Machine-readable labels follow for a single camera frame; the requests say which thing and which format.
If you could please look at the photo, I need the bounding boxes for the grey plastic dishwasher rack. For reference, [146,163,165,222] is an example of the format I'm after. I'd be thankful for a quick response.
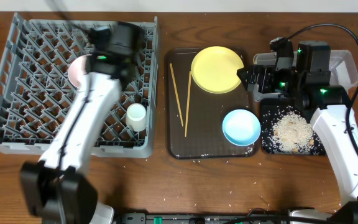
[0,14,160,158]

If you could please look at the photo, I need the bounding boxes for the pale green plastic cup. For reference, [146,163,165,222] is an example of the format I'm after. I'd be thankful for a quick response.
[126,103,147,132]

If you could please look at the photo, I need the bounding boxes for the pile of rice scraps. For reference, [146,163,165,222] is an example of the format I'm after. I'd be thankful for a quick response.
[271,112,314,154]

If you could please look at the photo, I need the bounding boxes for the wooden chopstick left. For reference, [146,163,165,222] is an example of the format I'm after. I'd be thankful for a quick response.
[169,63,184,127]

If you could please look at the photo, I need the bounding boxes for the dark brown serving tray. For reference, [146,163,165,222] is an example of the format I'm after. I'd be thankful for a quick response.
[164,48,260,159]

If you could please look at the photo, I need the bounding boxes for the wooden chopstick right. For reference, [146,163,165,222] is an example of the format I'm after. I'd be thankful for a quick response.
[185,71,192,137]

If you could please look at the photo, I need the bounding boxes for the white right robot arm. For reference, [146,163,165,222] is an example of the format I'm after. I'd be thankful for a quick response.
[237,38,358,223]

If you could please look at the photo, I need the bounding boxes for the clear plastic waste bin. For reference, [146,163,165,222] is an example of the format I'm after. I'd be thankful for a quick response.
[248,50,358,102]

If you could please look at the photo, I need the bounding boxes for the light blue bowl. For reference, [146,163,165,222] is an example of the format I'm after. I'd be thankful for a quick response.
[222,109,261,146]

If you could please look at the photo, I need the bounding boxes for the black food waste tray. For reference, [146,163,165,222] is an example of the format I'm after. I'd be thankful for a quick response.
[259,98,326,156]

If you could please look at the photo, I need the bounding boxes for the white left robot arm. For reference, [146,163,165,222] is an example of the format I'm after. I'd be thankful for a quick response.
[20,22,144,224]

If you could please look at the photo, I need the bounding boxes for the yellow round plate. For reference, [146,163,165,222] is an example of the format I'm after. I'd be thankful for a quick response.
[191,46,244,94]

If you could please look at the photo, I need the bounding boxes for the white round bowl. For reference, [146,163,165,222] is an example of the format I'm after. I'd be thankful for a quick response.
[68,54,90,90]

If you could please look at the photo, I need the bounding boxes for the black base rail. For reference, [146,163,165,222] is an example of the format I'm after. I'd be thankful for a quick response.
[116,212,291,224]

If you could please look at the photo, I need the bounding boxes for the wooden chopstick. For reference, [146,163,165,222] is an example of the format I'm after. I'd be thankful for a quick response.
[185,71,192,137]
[169,63,184,127]

